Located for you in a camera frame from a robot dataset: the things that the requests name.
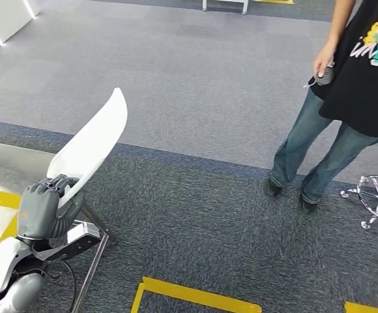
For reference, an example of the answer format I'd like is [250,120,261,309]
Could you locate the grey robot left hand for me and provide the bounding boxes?
[17,173,85,241]

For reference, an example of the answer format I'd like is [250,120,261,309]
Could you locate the person's right hand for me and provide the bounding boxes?
[312,40,336,79]

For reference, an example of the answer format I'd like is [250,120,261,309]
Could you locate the black handheld controller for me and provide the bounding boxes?
[302,65,336,89]

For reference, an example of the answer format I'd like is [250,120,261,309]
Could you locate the white curved plastic part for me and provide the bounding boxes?
[46,87,128,211]

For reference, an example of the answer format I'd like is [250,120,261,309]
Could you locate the steel workbench table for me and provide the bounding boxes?
[0,139,119,313]

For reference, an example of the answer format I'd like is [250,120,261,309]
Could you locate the person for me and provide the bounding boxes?
[263,0,378,216]

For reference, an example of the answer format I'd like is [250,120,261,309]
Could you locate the white table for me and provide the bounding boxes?
[201,0,250,16]

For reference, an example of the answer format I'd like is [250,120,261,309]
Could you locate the black round stool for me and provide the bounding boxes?
[339,173,378,231]

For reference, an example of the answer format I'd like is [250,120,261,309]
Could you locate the white stepped platform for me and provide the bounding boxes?
[0,0,43,53]

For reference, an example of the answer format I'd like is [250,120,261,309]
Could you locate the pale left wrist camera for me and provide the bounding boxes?
[66,219,103,252]

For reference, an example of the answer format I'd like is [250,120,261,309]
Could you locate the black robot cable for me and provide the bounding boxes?
[42,259,77,313]

